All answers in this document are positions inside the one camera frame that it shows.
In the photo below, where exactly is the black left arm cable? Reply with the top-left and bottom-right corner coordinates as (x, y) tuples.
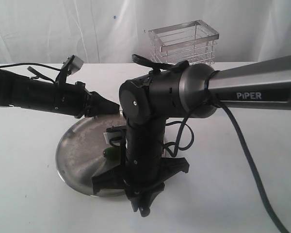
(0, 62), (71, 85)

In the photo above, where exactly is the wire cutlery rack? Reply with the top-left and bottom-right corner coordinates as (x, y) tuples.
(148, 20), (219, 65)

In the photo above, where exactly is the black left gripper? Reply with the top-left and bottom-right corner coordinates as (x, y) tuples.
(74, 82), (119, 118)

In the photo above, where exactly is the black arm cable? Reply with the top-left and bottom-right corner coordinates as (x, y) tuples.
(132, 53), (291, 233)
(0, 62), (71, 85)

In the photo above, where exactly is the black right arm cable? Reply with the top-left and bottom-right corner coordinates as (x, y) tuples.
(132, 53), (291, 233)

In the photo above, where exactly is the white backdrop curtain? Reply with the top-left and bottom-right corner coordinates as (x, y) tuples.
(0, 0), (291, 64)

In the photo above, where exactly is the round steel plate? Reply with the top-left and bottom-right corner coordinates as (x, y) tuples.
(55, 113), (126, 197)

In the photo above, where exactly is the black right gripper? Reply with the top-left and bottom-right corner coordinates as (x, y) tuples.
(91, 156), (190, 218)

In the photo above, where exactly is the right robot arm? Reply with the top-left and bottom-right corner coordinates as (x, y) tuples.
(92, 54), (291, 216)

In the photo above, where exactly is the green cucumber piece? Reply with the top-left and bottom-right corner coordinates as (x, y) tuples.
(103, 147), (120, 161)

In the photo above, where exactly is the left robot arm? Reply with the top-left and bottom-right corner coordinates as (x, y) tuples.
(0, 69), (119, 118)

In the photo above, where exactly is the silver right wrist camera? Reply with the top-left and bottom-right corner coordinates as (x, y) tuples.
(103, 125), (126, 144)

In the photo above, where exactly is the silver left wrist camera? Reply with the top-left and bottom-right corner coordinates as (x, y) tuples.
(67, 55), (84, 75)

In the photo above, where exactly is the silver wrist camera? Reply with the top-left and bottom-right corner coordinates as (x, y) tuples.
(67, 55), (84, 75)
(103, 125), (126, 144)

